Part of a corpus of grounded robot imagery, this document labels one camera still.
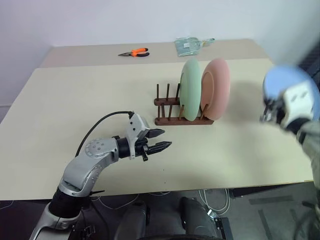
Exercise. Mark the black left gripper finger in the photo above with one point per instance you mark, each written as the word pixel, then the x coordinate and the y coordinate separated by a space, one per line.
pixel 160 146
pixel 155 132

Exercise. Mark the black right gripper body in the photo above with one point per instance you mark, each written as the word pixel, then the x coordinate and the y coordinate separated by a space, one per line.
pixel 278 113

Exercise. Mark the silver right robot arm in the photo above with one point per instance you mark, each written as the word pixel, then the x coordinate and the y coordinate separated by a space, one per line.
pixel 311 145

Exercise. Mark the dark rounded shape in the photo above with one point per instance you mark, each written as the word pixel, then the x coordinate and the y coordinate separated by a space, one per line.
pixel 133 222
pixel 197 217

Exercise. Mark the green plate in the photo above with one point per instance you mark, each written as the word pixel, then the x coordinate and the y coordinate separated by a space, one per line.
pixel 190 90

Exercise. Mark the clear plastic packet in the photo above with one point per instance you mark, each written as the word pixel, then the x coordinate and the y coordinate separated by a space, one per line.
pixel 187 46

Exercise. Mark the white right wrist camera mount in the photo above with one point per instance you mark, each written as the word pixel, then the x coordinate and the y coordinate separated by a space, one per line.
pixel 298 102

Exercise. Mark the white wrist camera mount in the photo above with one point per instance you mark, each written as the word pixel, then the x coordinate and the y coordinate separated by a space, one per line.
pixel 136 125
pixel 298 102

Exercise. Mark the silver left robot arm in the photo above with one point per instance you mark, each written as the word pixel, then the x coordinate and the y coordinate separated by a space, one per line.
pixel 82 170

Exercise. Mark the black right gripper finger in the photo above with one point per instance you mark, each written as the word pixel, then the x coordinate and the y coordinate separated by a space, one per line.
pixel 266 112

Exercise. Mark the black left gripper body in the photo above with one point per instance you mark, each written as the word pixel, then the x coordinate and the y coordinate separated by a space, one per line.
pixel 143 146

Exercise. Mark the black table frame bar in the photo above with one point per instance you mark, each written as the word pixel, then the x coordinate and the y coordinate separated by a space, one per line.
pixel 262 190

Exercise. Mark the blue plate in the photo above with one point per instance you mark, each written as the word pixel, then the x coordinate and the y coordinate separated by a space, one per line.
pixel 285 76

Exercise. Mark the pink plate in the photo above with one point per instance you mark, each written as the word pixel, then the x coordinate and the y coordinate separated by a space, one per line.
pixel 217 87

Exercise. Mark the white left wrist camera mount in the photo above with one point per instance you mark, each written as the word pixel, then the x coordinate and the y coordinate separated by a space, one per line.
pixel 136 125

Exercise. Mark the wooden dish rack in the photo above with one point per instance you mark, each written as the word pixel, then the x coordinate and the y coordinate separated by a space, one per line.
pixel 175 121

